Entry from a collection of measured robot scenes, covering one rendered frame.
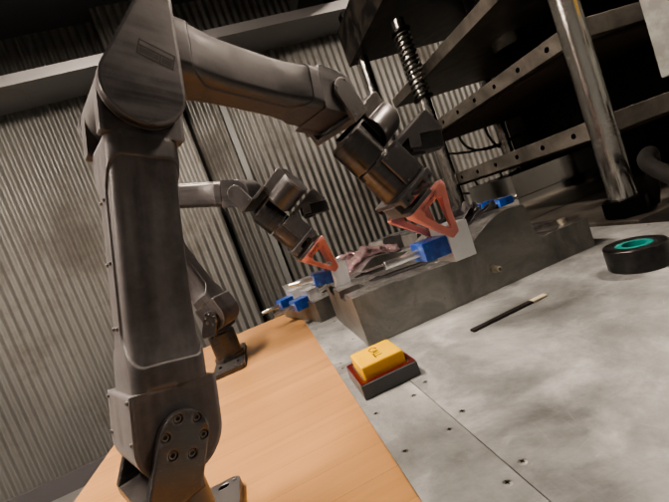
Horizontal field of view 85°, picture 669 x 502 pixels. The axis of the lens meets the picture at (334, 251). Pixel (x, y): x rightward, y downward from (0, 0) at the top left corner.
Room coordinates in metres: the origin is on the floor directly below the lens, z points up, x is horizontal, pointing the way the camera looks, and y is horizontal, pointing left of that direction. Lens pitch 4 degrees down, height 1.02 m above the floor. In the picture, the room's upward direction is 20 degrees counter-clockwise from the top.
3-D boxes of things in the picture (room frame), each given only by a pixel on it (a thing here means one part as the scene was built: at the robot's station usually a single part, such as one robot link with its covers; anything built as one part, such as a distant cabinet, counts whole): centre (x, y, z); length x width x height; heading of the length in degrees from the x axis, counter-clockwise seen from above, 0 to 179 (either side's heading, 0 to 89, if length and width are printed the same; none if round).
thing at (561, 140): (1.55, -1.02, 1.02); 1.10 x 0.74 x 0.05; 11
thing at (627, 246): (0.54, -0.43, 0.82); 0.08 x 0.08 x 0.04
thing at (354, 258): (1.11, -0.07, 0.90); 0.26 x 0.18 x 0.08; 118
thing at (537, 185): (1.47, -0.90, 0.87); 0.50 x 0.27 x 0.17; 101
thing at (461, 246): (0.53, -0.12, 0.94); 0.13 x 0.05 x 0.05; 101
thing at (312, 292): (0.94, 0.14, 0.86); 0.13 x 0.05 x 0.05; 118
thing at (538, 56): (1.55, -1.02, 1.27); 1.10 x 0.74 x 0.05; 11
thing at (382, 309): (0.79, -0.22, 0.87); 0.50 x 0.26 x 0.14; 101
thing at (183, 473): (0.27, 0.18, 0.90); 0.09 x 0.06 x 0.06; 44
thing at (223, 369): (0.85, 0.32, 0.84); 0.20 x 0.07 x 0.08; 13
